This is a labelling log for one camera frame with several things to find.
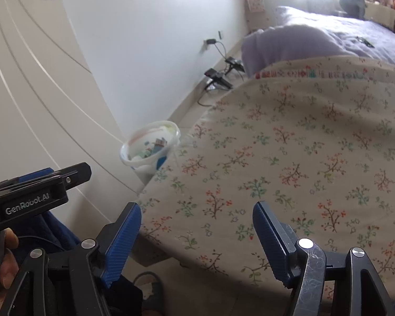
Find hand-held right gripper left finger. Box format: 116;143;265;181
0;202;142;316

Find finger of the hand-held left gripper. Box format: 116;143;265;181
53;162;92;190
0;167;55;192

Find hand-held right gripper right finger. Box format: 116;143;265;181
252;201;395;316

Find white printed plastic bucket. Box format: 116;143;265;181
119;120;182;185

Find blue snack packet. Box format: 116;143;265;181
144;137;169;155

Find person's left hand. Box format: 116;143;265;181
0;228;19;312

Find person's blue clothing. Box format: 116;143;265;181
11;204;86;260

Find person's sandaled foot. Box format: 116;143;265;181
132;271;166;316

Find white wardrobe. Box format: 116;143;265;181
0;0;142;205

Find floral printed blanket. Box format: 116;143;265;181
136;56;395;307

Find black device stand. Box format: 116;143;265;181
204;57;246;90

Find purple folded quilt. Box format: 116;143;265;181
241;23;353;79

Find purple ruffled bedspread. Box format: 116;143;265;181
273;6;395;71

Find black backpack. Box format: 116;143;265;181
340;0;366;19

